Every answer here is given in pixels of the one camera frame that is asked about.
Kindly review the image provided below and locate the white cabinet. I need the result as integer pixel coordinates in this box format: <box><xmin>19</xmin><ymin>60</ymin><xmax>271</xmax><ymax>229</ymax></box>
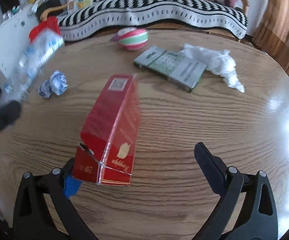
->
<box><xmin>0</xmin><ymin>5</ymin><xmax>39</xmax><ymax>89</ymax></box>

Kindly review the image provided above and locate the red plastic chair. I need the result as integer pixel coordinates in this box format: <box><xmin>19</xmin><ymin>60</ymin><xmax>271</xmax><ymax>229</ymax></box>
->
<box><xmin>29</xmin><ymin>16</ymin><xmax>61</xmax><ymax>44</ymax></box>

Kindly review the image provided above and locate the clear plastic water bottle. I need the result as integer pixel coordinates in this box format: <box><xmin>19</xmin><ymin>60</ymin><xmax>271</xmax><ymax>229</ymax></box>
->
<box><xmin>4</xmin><ymin>28</ymin><xmax>64</xmax><ymax>101</ymax></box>

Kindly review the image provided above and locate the red cardboard box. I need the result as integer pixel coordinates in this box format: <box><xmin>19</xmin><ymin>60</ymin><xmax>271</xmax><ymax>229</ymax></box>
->
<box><xmin>72</xmin><ymin>74</ymin><xmax>141</xmax><ymax>186</ymax></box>

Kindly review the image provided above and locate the crumpled blue white paper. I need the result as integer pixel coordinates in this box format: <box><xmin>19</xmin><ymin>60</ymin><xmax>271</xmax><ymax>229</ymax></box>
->
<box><xmin>38</xmin><ymin>70</ymin><xmax>68</xmax><ymax>99</ymax></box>

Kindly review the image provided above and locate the yellow children book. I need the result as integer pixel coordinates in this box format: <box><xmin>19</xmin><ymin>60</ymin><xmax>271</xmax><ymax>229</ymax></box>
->
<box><xmin>67</xmin><ymin>0</ymin><xmax>93</xmax><ymax>12</ymax></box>

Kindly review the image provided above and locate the white crumpled tissue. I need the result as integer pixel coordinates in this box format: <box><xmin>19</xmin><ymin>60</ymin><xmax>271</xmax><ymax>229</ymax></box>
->
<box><xmin>180</xmin><ymin>43</ymin><xmax>245</xmax><ymax>93</ymax></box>

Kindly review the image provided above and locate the brown curtain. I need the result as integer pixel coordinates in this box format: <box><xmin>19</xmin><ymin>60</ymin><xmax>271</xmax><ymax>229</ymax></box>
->
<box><xmin>252</xmin><ymin>0</ymin><xmax>289</xmax><ymax>75</ymax></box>

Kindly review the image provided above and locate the purple monkey toy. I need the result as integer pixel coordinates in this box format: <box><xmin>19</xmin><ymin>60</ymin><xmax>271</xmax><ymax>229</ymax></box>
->
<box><xmin>110</xmin><ymin>27</ymin><xmax>149</xmax><ymax>51</ymax></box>

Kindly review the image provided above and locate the green grey flat box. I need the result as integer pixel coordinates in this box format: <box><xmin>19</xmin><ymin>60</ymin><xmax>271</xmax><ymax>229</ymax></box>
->
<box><xmin>134</xmin><ymin>46</ymin><xmax>206</xmax><ymax>92</ymax></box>

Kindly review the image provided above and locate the black white striped sofa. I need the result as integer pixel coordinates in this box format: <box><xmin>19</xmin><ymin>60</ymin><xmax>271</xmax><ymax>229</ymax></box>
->
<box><xmin>57</xmin><ymin>0</ymin><xmax>247</xmax><ymax>41</ymax></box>

